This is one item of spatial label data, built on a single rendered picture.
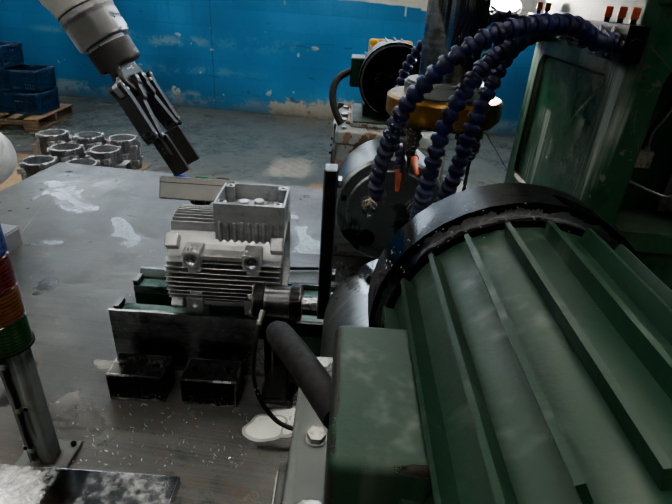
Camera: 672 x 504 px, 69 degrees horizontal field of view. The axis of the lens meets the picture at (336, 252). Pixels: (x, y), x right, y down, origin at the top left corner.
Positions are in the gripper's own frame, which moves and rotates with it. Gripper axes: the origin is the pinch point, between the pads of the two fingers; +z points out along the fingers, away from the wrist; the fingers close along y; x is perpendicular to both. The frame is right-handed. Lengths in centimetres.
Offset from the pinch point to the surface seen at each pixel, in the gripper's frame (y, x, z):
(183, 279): -14.9, 5.4, 17.3
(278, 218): -10.7, -13.6, 15.9
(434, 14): -8.5, -48.7, -1.2
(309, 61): 554, 43, 34
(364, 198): 13.8, -24.4, 27.9
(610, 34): -24, -64, 8
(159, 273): 0.8, 19.1, 19.7
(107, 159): 188, 127, 4
